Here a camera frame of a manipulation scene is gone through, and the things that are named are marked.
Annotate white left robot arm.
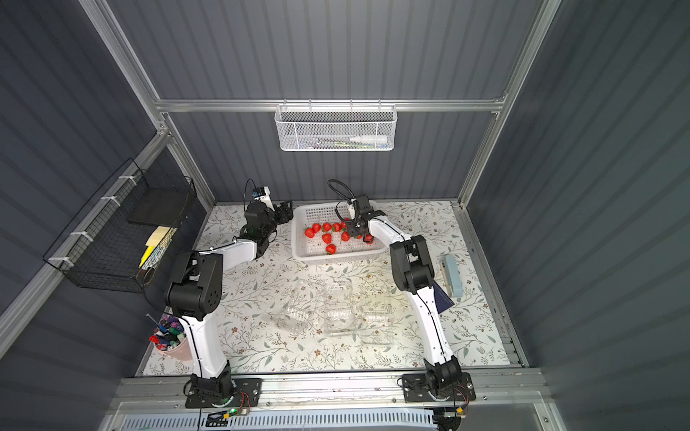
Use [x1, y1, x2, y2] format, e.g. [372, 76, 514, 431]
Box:
[165, 199, 294, 379]

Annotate black wire wall basket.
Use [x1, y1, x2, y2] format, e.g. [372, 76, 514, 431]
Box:
[43, 159, 197, 293]

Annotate white marker in basket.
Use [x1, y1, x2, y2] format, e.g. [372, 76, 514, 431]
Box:
[346, 135, 388, 147]

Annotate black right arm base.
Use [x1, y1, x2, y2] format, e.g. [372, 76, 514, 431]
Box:
[396, 372, 476, 404]

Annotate pink pen cup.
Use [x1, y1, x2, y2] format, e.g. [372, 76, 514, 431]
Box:
[148, 314, 192, 362]

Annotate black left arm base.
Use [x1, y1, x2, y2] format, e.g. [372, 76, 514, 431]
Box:
[183, 375, 263, 409]

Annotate white wire wall basket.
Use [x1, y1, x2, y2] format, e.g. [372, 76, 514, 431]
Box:
[274, 104, 398, 152]

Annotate white perforated plastic basket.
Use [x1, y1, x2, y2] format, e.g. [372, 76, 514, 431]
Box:
[291, 202, 387, 265]

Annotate dark blue book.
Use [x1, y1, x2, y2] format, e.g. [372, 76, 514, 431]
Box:
[432, 281, 455, 314]

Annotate clear plastic clamshell container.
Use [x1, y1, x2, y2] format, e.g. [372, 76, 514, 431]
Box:
[319, 279, 394, 346]

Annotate yellow sticky notes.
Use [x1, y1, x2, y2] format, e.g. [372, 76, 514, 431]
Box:
[139, 226, 171, 268]

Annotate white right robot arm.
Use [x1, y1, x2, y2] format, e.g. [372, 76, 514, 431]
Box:
[341, 195, 462, 388]

